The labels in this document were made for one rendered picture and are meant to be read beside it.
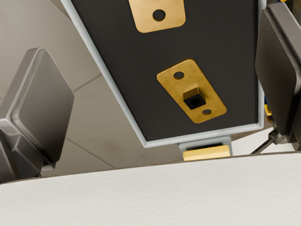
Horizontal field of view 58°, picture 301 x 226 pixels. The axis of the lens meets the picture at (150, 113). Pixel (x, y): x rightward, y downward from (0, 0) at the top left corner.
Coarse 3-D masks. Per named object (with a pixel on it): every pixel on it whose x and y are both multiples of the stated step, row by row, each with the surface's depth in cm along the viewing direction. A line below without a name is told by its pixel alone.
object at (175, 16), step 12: (132, 0) 19; (144, 0) 19; (156, 0) 19; (168, 0) 19; (180, 0) 19; (132, 12) 20; (144, 12) 20; (168, 12) 20; (180, 12) 20; (144, 24) 21; (156, 24) 21; (168, 24) 21; (180, 24) 21
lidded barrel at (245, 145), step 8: (272, 128) 183; (248, 136) 182; (256, 136) 179; (264, 136) 178; (232, 144) 188; (240, 144) 182; (248, 144) 178; (256, 144) 175; (272, 144) 173; (280, 144) 174; (288, 144) 178; (232, 152) 185; (240, 152) 179; (248, 152) 174; (264, 152) 170
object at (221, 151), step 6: (192, 150) 36; (198, 150) 36; (204, 150) 36; (210, 150) 35; (216, 150) 35; (222, 150) 35; (228, 150) 35; (186, 156) 36; (192, 156) 36; (198, 156) 35; (204, 156) 35; (210, 156) 35; (216, 156) 35; (222, 156) 35
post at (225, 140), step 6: (210, 138) 36; (216, 138) 36; (222, 138) 36; (228, 138) 36; (180, 144) 37; (186, 144) 37; (192, 144) 37; (198, 144) 37; (204, 144) 37; (210, 144) 37; (216, 144) 37; (222, 144) 37; (228, 144) 37; (180, 150) 38; (186, 150) 38
